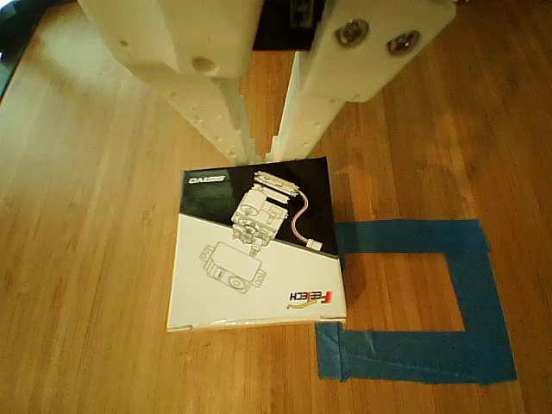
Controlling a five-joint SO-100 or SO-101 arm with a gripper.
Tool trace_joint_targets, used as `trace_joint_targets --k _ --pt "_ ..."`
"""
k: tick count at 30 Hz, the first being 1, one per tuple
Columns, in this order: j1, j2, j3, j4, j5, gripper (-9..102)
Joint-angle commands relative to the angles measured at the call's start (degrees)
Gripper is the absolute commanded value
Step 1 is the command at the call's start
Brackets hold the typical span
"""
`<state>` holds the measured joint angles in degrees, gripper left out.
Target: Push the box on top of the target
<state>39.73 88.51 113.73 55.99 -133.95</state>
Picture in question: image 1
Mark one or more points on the black and white servo box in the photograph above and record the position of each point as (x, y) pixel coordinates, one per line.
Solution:
(259, 276)

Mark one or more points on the blue tape square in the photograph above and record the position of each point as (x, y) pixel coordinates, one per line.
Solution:
(478, 293)

